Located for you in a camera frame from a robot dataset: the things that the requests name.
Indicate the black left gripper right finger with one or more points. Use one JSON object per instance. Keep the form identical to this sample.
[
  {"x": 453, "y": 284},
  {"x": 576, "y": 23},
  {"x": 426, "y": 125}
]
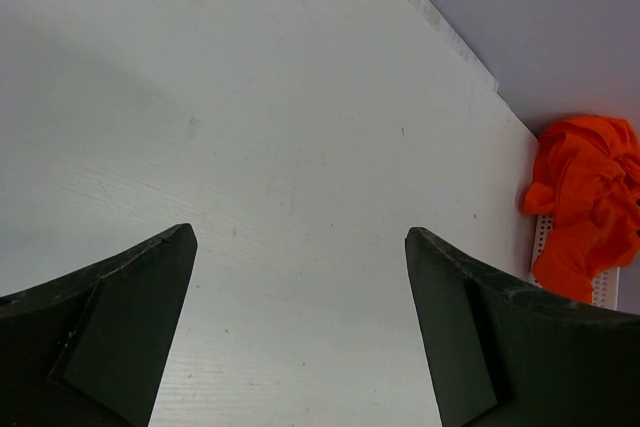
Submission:
[{"x": 502, "y": 352}]

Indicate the white perforated plastic basket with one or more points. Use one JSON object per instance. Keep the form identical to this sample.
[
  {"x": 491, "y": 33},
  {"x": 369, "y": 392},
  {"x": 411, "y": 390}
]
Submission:
[{"x": 560, "y": 269}]

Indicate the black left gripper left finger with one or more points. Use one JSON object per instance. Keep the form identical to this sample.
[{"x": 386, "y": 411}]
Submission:
[{"x": 89, "y": 348}]

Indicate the white paper strip at wall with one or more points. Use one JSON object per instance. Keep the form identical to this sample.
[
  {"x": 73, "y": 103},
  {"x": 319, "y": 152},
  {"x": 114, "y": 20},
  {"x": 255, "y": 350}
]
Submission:
[{"x": 449, "y": 34}]

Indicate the orange t shirt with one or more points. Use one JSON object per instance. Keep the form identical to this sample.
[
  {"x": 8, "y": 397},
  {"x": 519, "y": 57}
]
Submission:
[{"x": 586, "y": 178}]

